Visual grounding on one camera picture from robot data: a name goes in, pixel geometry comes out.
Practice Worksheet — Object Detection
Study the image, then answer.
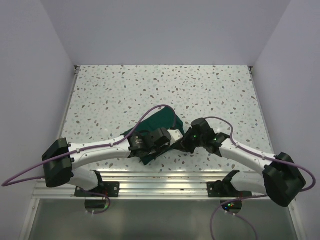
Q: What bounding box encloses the aluminium rail frame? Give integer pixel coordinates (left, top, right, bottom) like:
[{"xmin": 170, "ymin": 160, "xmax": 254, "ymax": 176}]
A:
[{"xmin": 32, "ymin": 171, "xmax": 266, "ymax": 200}]

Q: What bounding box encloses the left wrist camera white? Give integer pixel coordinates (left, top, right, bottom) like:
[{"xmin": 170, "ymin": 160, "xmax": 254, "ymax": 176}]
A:
[{"xmin": 167, "ymin": 129, "xmax": 184, "ymax": 146}]

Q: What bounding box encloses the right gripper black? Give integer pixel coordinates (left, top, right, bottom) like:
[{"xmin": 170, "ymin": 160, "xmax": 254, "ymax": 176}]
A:
[{"xmin": 172, "ymin": 127, "xmax": 205, "ymax": 154}]

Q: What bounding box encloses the green surgical drape cloth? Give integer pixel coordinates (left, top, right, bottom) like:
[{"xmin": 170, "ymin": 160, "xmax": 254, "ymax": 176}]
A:
[{"xmin": 128, "ymin": 107, "xmax": 185, "ymax": 166}]

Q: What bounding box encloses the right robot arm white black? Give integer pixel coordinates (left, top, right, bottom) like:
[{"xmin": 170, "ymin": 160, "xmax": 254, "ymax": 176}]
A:
[{"xmin": 180, "ymin": 118, "xmax": 306, "ymax": 207}]

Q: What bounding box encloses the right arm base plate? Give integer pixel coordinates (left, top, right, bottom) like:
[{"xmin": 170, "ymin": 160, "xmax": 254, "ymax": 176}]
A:
[{"xmin": 206, "ymin": 180, "xmax": 252, "ymax": 198}]

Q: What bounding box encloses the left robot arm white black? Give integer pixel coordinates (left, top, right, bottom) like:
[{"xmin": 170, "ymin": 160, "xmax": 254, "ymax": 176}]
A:
[{"xmin": 42, "ymin": 127, "xmax": 182, "ymax": 197}]

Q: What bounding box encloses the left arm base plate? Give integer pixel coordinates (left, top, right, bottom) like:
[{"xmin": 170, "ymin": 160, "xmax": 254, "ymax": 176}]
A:
[{"xmin": 74, "ymin": 181, "xmax": 120, "ymax": 198}]

